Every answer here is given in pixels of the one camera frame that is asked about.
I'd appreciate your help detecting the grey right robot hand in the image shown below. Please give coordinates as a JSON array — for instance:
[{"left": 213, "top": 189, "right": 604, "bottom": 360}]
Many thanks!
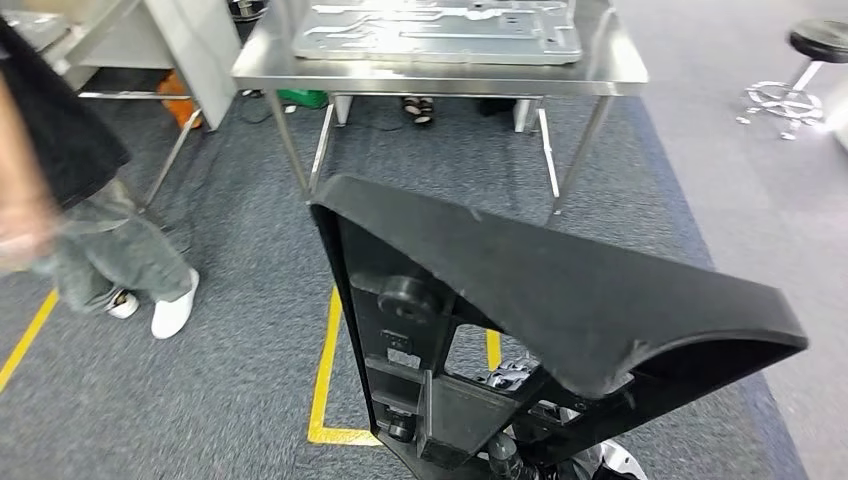
[{"left": 475, "top": 357, "right": 541, "bottom": 392}]

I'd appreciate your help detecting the black plastic frame part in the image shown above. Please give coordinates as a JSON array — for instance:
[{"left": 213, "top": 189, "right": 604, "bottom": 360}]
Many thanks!
[{"left": 309, "top": 173, "right": 810, "bottom": 480}]

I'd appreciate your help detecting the stainless steel workbench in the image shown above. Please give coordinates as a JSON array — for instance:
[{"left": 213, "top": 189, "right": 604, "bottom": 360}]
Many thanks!
[{"left": 230, "top": 0, "right": 651, "bottom": 217}]

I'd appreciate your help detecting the yellow floor tape square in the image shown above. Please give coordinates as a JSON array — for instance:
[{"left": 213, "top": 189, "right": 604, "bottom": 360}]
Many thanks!
[{"left": 307, "top": 284, "right": 505, "bottom": 446}]

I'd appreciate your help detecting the person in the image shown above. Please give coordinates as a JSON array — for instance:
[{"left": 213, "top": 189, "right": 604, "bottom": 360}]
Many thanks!
[
  {"left": 0, "top": 16, "right": 201, "bottom": 341},
  {"left": 399, "top": 95, "right": 437, "bottom": 128}
]

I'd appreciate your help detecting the green box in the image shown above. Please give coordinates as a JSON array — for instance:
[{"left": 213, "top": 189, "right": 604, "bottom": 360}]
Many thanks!
[{"left": 276, "top": 89, "right": 331, "bottom": 111}]

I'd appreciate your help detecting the grey metal fixture plate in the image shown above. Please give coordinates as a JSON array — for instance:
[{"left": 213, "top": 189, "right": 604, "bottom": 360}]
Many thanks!
[{"left": 291, "top": 0, "right": 584, "bottom": 66}]

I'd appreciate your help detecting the orange object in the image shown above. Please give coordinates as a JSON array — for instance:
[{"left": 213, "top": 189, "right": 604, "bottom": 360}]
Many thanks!
[{"left": 156, "top": 69, "right": 204, "bottom": 131}]

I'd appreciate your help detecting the black seat chrome stool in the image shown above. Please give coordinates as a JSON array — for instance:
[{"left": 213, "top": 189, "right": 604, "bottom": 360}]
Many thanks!
[{"left": 733, "top": 18, "right": 848, "bottom": 142}]

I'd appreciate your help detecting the yellow floor tape line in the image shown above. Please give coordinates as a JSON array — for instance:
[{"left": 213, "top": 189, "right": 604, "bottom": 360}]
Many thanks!
[{"left": 0, "top": 289, "right": 60, "bottom": 392}]

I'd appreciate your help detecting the grey metal frame table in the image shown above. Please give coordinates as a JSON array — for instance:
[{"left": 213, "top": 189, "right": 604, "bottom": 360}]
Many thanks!
[{"left": 0, "top": 0, "right": 243, "bottom": 208}]

